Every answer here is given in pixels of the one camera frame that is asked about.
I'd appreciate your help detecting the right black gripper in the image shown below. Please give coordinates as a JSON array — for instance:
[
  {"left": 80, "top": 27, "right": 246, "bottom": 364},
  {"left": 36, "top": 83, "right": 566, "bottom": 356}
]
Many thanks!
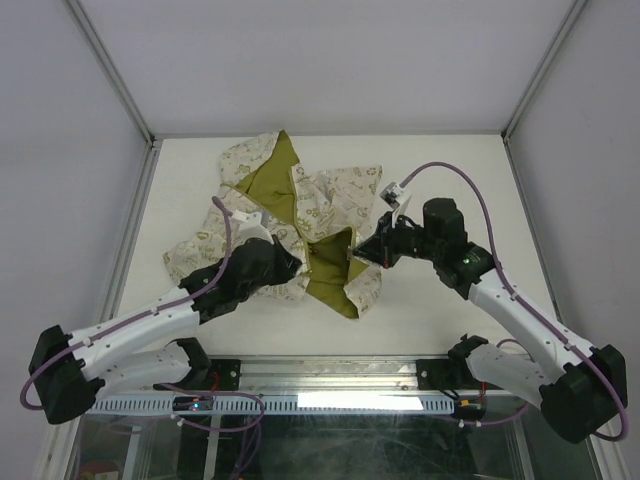
[{"left": 352, "top": 210, "right": 441, "bottom": 269}]

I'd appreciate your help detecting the cream green printed jacket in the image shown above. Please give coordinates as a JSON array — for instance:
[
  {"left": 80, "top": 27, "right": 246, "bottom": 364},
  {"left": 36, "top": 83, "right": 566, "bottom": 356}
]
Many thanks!
[{"left": 162, "top": 129, "right": 386, "bottom": 321}]

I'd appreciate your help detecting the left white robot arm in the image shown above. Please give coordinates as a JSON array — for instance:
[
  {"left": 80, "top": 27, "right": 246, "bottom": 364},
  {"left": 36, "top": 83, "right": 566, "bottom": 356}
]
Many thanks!
[{"left": 25, "top": 238, "right": 302, "bottom": 425}]

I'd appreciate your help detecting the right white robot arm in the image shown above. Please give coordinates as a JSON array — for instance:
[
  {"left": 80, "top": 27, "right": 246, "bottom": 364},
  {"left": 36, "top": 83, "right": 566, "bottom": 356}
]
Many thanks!
[{"left": 353, "top": 198, "right": 628, "bottom": 444}]

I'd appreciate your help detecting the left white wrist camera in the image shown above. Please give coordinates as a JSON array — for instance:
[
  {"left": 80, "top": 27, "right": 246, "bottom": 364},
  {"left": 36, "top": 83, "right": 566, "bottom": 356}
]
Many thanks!
[{"left": 232, "top": 210, "right": 274, "bottom": 244}]

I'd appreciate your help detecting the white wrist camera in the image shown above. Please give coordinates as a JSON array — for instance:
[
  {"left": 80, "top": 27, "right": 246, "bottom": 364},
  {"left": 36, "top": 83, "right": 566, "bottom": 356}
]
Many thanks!
[
  {"left": 379, "top": 182, "right": 412, "bottom": 227},
  {"left": 232, "top": 210, "right": 274, "bottom": 244}
]

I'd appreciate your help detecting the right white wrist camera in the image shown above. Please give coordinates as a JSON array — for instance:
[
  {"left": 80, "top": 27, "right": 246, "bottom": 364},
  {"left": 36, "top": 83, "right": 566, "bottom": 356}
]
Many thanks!
[{"left": 379, "top": 182, "right": 412, "bottom": 227}]

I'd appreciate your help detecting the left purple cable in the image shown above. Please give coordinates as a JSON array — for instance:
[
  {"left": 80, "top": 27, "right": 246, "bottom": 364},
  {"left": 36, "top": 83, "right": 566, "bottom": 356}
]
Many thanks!
[{"left": 19, "top": 196, "right": 266, "bottom": 480}]

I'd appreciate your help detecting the purple cable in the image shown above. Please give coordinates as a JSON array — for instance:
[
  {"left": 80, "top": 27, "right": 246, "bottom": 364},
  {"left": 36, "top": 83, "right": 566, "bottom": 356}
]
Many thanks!
[
  {"left": 19, "top": 196, "right": 266, "bottom": 480},
  {"left": 399, "top": 161, "right": 630, "bottom": 442}
]

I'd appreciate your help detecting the aluminium mounting rail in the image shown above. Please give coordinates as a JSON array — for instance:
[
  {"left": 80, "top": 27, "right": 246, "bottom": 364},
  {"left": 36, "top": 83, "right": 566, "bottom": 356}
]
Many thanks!
[{"left": 64, "top": 352, "right": 601, "bottom": 401}]

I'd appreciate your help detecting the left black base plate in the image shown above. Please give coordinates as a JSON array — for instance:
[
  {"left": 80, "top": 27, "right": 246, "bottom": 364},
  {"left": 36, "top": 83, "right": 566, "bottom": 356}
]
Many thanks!
[{"left": 189, "top": 358, "right": 242, "bottom": 392}]

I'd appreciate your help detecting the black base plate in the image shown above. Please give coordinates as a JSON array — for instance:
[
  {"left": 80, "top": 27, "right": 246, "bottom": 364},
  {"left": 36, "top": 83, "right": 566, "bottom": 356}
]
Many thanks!
[
  {"left": 189, "top": 358, "right": 242, "bottom": 392},
  {"left": 415, "top": 358, "right": 481, "bottom": 391}
]

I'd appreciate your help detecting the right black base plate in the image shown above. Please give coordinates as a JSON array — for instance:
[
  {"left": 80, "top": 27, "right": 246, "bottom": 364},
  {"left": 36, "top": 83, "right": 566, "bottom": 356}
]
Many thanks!
[{"left": 415, "top": 358, "right": 481, "bottom": 391}]

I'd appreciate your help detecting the left aluminium frame post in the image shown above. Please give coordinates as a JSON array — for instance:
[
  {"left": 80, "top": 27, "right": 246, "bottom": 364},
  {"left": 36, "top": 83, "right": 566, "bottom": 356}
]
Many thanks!
[{"left": 62, "top": 0, "right": 161, "bottom": 146}]

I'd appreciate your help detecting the aluminium frame post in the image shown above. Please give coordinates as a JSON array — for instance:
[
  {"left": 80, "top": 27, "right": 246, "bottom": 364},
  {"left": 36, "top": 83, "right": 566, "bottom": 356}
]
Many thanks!
[
  {"left": 62, "top": 0, "right": 161, "bottom": 146},
  {"left": 502, "top": 0, "right": 591, "bottom": 144}
]

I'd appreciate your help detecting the slotted grey cable duct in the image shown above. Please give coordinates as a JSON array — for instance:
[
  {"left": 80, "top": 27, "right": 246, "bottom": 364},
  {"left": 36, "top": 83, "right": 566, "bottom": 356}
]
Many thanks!
[{"left": 89, "top": 391, "right": 455, "bottom": 416}]

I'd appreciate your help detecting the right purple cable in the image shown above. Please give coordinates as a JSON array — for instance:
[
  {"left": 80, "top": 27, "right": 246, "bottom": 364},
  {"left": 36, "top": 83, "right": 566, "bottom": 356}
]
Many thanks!
[{"left": 399, "top": 161, "right": 630, "bottom": 442}]

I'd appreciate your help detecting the right aluminium frame post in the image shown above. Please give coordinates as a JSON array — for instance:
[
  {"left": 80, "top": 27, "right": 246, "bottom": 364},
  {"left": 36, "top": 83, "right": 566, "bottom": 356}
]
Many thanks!
[{"left": 502, "top": 0, "right": 591, "bottom": 144}]

